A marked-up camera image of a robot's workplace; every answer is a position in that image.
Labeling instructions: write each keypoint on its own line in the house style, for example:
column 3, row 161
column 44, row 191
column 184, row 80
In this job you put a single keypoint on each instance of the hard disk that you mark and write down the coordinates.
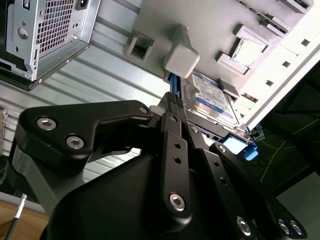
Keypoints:
column 212, row 100

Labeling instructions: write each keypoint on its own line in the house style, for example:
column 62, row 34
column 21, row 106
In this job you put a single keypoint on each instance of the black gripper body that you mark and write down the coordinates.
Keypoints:
column 112, row 205

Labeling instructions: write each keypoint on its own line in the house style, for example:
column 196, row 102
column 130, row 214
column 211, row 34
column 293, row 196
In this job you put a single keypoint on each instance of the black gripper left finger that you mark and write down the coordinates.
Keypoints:
column 105, row 110

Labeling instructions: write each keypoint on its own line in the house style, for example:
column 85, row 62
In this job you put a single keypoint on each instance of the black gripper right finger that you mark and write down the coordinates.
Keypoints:
column 225, row 180

